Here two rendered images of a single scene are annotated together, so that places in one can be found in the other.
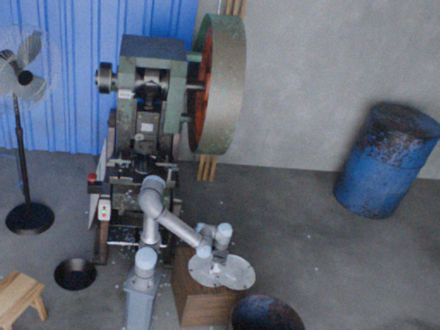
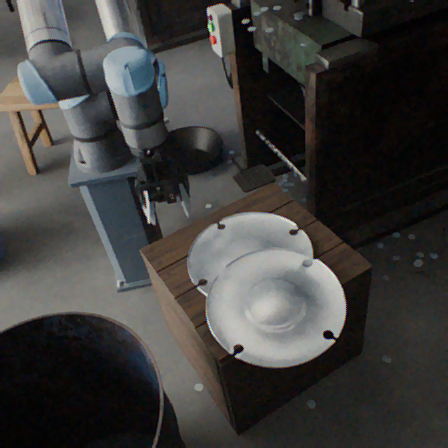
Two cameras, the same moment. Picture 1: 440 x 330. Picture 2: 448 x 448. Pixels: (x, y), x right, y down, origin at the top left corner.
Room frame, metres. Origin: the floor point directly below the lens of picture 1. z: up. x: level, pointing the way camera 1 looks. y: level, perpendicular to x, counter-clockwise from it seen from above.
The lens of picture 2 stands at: (1.65, -1.17, 1.21)
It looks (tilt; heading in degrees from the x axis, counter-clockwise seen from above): 44 degrees down; 78
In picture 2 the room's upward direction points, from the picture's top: 10 degrees counter-clockwise
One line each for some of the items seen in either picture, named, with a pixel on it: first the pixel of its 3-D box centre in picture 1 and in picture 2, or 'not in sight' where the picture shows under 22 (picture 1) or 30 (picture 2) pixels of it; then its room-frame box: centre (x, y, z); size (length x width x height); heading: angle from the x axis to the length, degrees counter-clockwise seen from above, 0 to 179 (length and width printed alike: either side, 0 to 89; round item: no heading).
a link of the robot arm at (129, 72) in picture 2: (223, 234); (133, 86); (1.72, -0.40, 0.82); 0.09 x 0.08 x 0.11; 84
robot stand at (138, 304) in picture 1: (140, 303); (126, 216); (1.62, 0.01, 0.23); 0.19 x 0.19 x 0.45; 79
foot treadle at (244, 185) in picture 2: (137, 237); (314, 158); (2.29, 0.10, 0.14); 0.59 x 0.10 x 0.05; 5
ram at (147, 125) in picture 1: (146, 127); not in sight; (2.39, 0.11, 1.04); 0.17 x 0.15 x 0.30; 5
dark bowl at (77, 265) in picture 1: (75, 277); (187, 154); (1.92, 0.49, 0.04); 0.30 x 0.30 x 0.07
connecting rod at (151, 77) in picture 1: (149, 91); not in sight; (2.43, 0.12, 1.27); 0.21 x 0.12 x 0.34; 5
